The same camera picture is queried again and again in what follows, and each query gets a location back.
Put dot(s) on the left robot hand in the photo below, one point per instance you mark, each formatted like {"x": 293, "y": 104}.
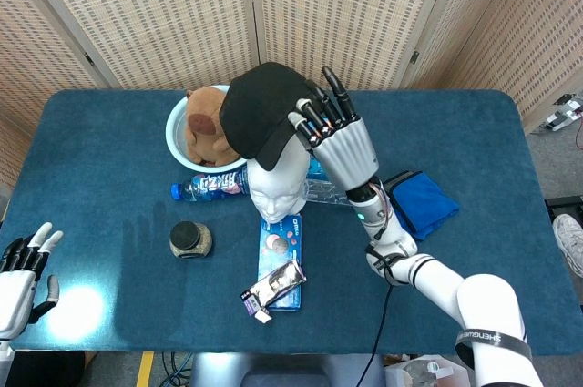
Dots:
{"x": 16, "y": 284}

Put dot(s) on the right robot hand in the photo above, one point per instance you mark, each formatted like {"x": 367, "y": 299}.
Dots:
{"x": 348, "y": 150}

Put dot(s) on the black baseball cap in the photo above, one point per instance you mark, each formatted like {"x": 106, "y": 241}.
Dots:
{"x": 259, "y": 109}

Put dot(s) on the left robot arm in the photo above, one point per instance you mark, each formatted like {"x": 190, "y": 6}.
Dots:
{"x": 4, "y": 359}

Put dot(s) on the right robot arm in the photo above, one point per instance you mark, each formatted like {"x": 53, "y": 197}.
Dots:
{"x": 487, "y": 305}

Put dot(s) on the blue cookie box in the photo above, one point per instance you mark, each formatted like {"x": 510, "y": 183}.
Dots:
{"x": 316, "y": 168}

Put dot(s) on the clear plastic water bottle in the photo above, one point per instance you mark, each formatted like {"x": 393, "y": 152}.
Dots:
{"x": 325, "y": 193}

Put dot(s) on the white mannequin head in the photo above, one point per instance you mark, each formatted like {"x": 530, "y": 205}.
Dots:
{"x": 278, "y": 191}

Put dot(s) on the folded blue cloth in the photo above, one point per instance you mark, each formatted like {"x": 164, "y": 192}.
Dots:
{"x": 428, "y": 200}

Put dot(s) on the blue felt table cover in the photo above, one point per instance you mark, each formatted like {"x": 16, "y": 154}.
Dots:
{"x": 455, "y": 132}

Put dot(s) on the blue Oreo box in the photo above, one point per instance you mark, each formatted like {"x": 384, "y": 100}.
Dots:
{"x": 280, "y": 241}

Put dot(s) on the black screen hinge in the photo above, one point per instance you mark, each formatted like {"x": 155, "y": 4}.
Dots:
{"x": 89, "y": 59}
{"x": 414, "y": 57}

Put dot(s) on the woven folding screen panel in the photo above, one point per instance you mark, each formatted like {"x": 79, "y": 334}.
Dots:
{"x": 32, "y": 50}
{"x": 159, "y": 18}
{"x": 364, "y": 18}
{"x": 524, "y": 18}

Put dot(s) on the blue bottle with purple label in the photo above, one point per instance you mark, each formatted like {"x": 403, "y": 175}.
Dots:
{"x": 205, "y": 186}

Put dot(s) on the brown capybara plush toy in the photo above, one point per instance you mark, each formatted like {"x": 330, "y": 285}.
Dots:
{"x": 202, "y": 118}

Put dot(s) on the silver snack wrapper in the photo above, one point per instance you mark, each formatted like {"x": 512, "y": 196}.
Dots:
{"x": 278, "y": 284}

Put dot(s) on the white round basin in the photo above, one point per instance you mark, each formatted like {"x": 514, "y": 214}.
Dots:
{"x": 175, "y": 141}

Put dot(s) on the glass jar with black lid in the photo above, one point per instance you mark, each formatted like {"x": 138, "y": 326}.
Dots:
{"x": 187, "y": 237}

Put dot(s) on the white floor device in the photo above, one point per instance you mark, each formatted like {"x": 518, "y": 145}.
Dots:
{"x": 558, "y": 118}

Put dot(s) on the black equipment base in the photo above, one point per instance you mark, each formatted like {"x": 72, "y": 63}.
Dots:
{"x": 565, "y": 206}

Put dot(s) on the grey robot torso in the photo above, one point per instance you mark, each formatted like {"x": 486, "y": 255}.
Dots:
{"x": 287, "y": 369}

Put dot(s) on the clear plastic container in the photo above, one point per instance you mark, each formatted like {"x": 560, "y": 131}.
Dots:
{"x": 423, "y": 373}

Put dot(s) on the white sneaker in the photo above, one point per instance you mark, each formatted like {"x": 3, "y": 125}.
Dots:
{"x": 569, "y": 237}

